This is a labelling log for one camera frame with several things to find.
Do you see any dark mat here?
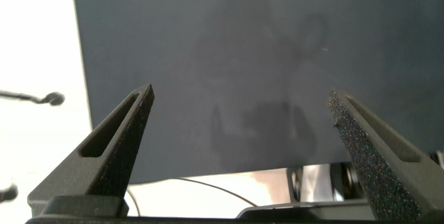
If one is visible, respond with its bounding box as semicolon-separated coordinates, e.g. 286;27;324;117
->
69;0;444;185

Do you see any dark cable with round plug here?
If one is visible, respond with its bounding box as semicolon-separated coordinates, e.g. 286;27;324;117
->
0;89;66;107

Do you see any thin dark cable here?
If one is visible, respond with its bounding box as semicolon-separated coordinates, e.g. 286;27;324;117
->
126;177;258;217

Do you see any dark rounded cable end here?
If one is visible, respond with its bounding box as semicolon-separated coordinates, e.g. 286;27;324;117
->
0;183;19;204

